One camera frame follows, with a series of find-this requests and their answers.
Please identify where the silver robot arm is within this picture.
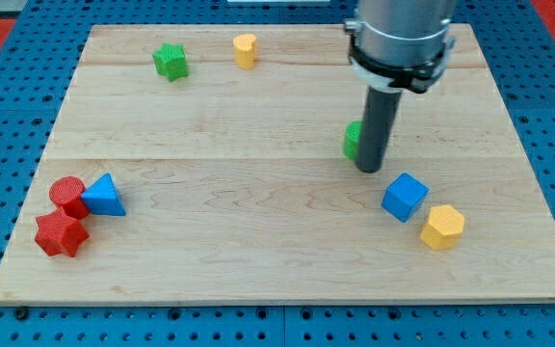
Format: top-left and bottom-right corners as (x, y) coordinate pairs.
(344, 0), (456, 93)

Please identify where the blue cube block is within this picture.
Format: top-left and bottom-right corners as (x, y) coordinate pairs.
(381, 173), (429, 223)

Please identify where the green star block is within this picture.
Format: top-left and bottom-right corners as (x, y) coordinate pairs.
(152, 43), (189, 82)

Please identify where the red star block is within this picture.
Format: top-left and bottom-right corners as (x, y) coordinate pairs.
(34, 207), (90, 257)

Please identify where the green cylinder block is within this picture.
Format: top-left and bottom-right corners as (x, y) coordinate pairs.
(342, 120), (362, 160)

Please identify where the wooden board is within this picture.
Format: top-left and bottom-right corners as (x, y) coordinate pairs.
(0, 24), (555, 307)

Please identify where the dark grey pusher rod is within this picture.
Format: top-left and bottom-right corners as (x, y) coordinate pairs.
(355, 87), (402, 174)

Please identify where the yellow heart block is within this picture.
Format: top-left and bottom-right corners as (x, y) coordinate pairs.
(232, 34), (258, 69)

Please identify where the yellow hexagon block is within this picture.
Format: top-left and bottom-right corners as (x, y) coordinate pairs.
(420, 204), (465, 251)

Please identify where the blue triangle block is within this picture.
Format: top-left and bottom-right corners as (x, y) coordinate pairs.
(81, 173), (126, 216)

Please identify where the red cylinder block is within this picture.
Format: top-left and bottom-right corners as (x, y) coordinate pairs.
(49, 176), (91, 220)

